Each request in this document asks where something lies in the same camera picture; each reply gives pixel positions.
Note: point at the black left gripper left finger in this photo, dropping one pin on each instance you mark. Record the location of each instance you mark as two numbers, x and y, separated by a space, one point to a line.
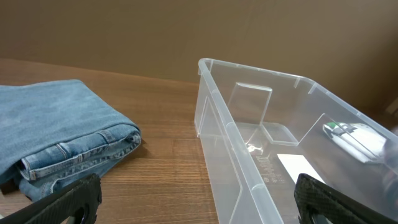
76 203

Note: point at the clear plastic storage bin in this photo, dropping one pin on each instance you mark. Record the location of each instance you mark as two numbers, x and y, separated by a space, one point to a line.
245 116

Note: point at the folded blue jeans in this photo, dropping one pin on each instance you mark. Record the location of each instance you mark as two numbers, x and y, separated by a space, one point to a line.
54 133

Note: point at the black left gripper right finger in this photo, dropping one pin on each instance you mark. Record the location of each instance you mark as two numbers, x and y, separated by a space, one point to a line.
319 203

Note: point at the white printed t-shirt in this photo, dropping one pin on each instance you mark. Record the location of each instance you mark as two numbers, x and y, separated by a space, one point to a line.
359 140

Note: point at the white label in bin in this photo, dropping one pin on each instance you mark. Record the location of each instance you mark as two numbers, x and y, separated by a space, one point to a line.
296 165

